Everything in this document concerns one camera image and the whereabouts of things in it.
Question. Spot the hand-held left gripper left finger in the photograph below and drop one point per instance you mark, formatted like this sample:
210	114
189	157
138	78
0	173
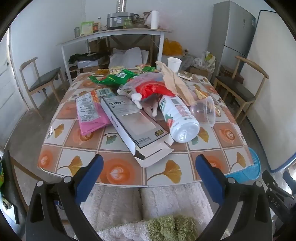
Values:
92	176

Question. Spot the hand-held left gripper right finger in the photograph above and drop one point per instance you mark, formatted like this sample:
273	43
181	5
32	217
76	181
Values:
210	180

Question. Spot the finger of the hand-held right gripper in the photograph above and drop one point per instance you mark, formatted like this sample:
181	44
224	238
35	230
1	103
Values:
272	188
291	182

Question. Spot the blue mesh basket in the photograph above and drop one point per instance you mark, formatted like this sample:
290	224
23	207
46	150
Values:
249	171

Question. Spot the pink snack packet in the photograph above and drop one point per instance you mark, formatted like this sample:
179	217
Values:
89	113

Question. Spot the white cardboard box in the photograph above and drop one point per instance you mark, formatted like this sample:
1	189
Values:
129	120

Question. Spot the white drink bottle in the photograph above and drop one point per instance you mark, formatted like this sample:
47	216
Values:
180	118

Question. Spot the clear plastic cup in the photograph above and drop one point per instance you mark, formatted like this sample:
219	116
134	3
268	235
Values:
203	111

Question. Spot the white tissue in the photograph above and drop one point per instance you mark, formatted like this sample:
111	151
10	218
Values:
137	100

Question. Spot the green snack packet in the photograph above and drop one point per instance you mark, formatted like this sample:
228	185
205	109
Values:
115	78

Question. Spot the red plastic bag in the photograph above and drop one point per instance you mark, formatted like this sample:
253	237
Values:
150	89

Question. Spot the brown paper bag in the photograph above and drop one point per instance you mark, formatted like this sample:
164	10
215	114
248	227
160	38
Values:
175	81

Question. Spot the white fluffy cloth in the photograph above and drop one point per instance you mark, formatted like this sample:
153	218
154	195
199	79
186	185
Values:
115	204

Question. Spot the tile pattern tablecloth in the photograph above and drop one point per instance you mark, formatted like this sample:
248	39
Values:
76	139

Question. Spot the green fluffy cloth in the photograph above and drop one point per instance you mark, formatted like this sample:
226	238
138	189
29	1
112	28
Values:
173	228

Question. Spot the teal label packet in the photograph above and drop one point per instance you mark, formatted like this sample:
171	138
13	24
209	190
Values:
105	92

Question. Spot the gold foil wrapper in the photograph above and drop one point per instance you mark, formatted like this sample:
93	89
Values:
200	93

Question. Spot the white mattress blue edge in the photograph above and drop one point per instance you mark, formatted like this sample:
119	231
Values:
272	92

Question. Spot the wooden chair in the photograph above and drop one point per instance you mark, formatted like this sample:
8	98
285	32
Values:
44	78
235	89

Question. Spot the golden sachet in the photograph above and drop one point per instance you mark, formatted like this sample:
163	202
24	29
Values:
103	71

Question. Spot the brown sachet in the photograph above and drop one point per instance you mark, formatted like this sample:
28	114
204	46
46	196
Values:
185	75

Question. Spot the pale yellow sachet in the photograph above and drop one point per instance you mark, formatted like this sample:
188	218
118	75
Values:
116	69

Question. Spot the brown wooden box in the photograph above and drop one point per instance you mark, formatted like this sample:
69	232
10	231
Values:
231	71

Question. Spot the white door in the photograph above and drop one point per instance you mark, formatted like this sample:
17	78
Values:
9	92

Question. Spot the orange packet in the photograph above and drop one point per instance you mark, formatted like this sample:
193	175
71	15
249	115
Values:
139	67

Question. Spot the black bag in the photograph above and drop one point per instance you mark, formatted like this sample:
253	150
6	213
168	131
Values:
85	56

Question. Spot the small green packet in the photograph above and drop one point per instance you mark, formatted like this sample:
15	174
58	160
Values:
148	69

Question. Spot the white paper cup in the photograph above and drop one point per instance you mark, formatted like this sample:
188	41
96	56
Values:
174	64

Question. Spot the cardboard box with clutter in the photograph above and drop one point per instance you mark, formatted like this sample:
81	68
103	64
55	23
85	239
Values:
208	59

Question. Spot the white plastic bag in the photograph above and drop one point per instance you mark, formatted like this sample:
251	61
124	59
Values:
129	58

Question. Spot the orange plastic bag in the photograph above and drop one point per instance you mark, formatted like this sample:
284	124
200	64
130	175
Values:
172	47

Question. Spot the white shelf table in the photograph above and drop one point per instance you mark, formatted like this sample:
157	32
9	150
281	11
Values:
111	33

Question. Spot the metal tin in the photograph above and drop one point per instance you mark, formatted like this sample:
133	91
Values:
77	32

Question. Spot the grey refrigerator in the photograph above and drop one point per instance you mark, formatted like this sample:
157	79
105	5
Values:
231	34

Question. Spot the green box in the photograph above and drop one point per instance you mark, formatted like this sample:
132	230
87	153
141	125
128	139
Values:
86	28

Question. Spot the dark jar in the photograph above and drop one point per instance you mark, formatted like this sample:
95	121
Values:
96	27

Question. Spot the clear bottle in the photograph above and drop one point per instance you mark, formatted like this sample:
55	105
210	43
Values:
100	24

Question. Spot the steel rice cooker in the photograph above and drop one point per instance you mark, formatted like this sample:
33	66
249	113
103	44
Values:
118	20

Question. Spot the paper towel roll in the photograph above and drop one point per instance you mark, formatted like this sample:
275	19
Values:
155	19

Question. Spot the steel pipe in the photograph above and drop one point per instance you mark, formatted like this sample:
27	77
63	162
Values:
121	6

